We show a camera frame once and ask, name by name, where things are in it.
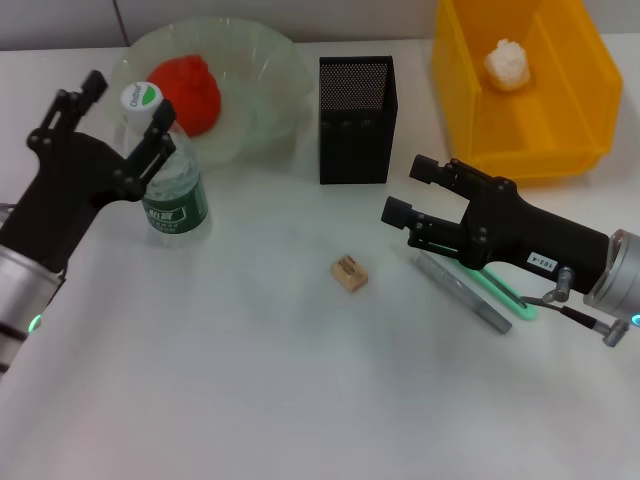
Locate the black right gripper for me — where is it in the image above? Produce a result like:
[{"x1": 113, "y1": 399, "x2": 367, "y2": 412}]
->
[{"x1": 380, "y1": 153, "x2": 615, "y2": 297}]

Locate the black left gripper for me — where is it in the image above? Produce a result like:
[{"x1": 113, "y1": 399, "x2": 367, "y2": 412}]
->
[{"x1": 0, "y1": 69, "x2": 179, "y2": 281}]

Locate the red-orange knitted orange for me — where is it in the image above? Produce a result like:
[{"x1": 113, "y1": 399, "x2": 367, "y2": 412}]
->
[{"x1": 144, "y1": 54, "x2": 222, "y2": 138}]

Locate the grey marker pen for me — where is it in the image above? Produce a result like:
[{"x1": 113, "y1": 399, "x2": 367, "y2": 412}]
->
[{"x1": 412, "y1": 249, "x2": 513, "y2": 335}]

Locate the clear green-label water bottle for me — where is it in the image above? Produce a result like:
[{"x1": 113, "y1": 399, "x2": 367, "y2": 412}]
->
[{"x1": 119, "y1": 82, "x2": 210, "y2": 249}]

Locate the white paper ball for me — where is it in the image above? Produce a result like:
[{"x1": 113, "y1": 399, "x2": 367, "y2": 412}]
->
[{"x1": 482, "y1": 39, "x2": 532, "y2": 92}]

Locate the black mesh pen holder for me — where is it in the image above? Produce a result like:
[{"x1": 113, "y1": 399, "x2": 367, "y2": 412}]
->
[{"x1": 318, "y1": 54, "x2": 401, "y2": 186}]

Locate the pale green glass fruit bowl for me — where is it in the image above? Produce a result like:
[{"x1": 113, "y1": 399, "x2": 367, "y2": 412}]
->
[{"x1": 109, "y1": 16, "x2": 314, "y2": 169}]

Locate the small tan wooden block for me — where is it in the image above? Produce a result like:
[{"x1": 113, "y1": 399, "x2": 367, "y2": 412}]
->
[{"x1": 330, "y1": 253, "x2": 370, "y2": 294}]

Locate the yellow plastic bin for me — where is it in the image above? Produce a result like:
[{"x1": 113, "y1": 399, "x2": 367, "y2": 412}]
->
[{"x1": 430, "y1": 0, "x2": 625, "y2": 190}]

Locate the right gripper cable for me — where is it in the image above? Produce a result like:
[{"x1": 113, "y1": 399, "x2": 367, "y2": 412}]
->
[{"x1": 519, "y1": 267, "x2": 631, "y2": 347}]

